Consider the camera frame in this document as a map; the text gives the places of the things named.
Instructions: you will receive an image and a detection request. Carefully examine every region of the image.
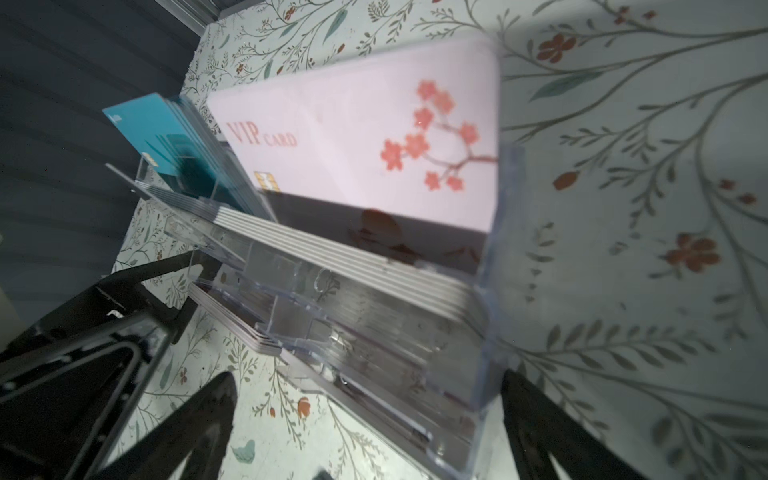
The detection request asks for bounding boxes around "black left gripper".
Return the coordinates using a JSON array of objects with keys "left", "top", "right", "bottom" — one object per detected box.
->
[{"left": 1, "top": 250, "right": 222, "bottom": 479}]

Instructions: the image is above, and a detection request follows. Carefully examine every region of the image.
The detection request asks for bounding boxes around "clear acrylic card display stand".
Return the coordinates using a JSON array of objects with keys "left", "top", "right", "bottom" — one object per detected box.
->
[{"left": 126, "top": 145, "right": 524, "bottom": 479}]

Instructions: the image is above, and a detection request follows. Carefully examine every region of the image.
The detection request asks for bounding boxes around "black silver VIP card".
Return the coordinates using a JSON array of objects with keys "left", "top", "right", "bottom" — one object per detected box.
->
[{"left": 137, "top": 182, "right": 219, "bottom": 222}]

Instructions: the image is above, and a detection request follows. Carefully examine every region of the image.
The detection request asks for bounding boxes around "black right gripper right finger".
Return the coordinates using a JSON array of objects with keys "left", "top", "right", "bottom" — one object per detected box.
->
[{"left": 500, "top": 370, "right": 643, "bottom": 479}]

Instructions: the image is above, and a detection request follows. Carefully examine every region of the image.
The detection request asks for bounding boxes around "black gold-line VIP card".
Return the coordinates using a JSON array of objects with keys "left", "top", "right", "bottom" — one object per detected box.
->
[{"left": 213, "top": 194, "right": 488, "bottom": 328}]

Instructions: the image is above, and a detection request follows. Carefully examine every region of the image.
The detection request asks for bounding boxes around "teal VIP card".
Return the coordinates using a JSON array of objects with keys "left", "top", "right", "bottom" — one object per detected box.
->
[{"left": 103, "top": 93, "right": 276, "bottom": 221}]

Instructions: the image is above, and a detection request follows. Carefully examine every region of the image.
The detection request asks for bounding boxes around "red VIP card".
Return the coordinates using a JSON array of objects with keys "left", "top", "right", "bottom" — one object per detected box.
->
[{"left": 188, "top": 284, "right": 282, "bottom": 357}]

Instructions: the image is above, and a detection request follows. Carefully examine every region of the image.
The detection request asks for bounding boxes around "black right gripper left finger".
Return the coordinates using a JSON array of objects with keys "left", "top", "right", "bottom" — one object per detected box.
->
[{"left": 93, "top": 371, "right": 237, "bottom": 479}]

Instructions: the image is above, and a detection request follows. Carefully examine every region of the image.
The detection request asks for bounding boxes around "pink VIP card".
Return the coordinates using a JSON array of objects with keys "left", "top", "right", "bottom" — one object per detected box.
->
[{"left": 207, "top": 35, "right": 500, "bottom": 233}]

